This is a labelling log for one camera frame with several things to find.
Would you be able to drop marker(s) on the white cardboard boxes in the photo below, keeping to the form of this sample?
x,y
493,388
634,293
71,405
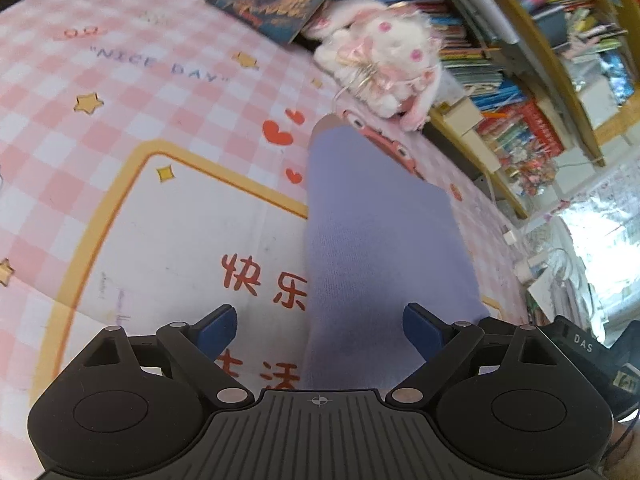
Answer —
x,y
467,130

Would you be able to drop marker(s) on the pink checked table mat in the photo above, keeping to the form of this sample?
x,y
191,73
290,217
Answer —
x,y
125,185

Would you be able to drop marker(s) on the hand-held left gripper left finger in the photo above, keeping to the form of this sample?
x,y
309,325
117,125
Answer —
x,y
217,329

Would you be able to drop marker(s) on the row of colourful books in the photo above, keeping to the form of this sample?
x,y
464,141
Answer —
x,y
500,125

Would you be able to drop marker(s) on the wooden bookshelf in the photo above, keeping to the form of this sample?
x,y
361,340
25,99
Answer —
x,y
565,90

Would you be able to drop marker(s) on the white pink plush bunny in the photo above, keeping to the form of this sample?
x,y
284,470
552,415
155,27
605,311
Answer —
x,y
390,55

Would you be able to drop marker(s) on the stack of books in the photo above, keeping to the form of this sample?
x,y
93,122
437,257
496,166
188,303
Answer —
x,y
555,300

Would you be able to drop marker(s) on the grey laptop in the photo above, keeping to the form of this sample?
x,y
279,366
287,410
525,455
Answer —
x,y
480,0

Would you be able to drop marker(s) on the small white bottle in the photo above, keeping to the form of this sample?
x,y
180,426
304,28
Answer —
x,y
531,269

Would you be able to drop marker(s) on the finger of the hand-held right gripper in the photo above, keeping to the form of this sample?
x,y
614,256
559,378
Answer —
x,y
497,324

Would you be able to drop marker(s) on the purple and brown sweater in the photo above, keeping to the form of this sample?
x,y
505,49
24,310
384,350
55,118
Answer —
x,y
370,240

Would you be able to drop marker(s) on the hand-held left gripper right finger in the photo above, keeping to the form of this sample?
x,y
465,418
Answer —
x,y
422,329

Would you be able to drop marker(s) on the white charger adapter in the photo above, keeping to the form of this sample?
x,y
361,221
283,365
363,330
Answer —
x,y
511,237

